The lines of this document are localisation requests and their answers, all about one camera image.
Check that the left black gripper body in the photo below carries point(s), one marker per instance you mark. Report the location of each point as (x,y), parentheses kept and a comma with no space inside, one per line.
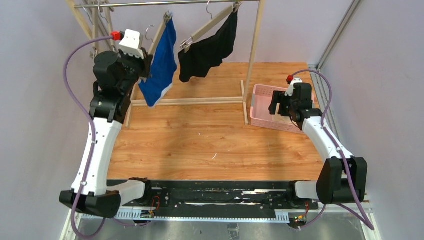
(145,62)

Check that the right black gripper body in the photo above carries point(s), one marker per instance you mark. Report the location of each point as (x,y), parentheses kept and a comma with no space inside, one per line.
(279,103)

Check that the blue underwear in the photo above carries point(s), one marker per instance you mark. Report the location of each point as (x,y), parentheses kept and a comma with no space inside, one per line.
(163,68)

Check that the beige hanger with blue underwear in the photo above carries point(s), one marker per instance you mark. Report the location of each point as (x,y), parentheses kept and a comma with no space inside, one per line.
(155,41)

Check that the cream underwear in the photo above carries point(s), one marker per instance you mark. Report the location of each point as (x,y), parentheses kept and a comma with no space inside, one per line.
(281,120)

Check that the beige hanger with cream underwear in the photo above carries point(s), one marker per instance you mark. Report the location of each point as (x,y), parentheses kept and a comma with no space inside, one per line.
(105,25)

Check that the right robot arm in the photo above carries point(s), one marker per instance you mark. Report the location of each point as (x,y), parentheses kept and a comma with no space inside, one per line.
(343,177)

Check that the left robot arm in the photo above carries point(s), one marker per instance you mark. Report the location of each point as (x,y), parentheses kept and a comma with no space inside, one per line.
(116,74)

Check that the beige hanger with black underwear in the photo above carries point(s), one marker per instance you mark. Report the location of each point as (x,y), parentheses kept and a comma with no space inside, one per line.
(214,20)

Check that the empty beige clip hanger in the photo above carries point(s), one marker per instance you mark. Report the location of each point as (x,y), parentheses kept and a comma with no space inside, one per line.
(95,31)

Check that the black underwear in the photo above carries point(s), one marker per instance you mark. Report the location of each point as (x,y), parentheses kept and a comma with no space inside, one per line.
(210,52)

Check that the pink plastic basket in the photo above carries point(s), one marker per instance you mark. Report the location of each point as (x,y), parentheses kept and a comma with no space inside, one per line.
(265,106)

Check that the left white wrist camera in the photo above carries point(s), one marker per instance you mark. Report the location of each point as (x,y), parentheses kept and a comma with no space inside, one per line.
(131,44)

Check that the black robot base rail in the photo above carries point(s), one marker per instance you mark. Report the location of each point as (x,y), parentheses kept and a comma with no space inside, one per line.
(220,201)

